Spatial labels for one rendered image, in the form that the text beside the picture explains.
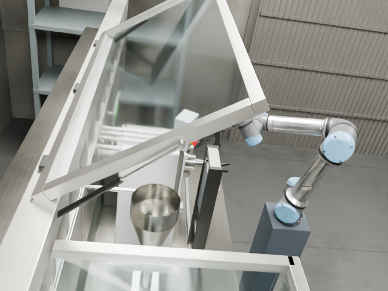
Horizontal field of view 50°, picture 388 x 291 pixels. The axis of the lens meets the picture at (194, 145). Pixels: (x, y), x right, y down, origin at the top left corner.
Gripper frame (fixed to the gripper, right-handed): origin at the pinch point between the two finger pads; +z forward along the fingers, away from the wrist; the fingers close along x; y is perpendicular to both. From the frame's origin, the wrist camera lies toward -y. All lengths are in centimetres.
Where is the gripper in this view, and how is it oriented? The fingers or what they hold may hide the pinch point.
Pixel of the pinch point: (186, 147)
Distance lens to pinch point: 195.3
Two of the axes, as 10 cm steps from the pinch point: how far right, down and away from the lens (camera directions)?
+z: -8.5, 4.6, 2.5
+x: 0.5, 5.5, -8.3
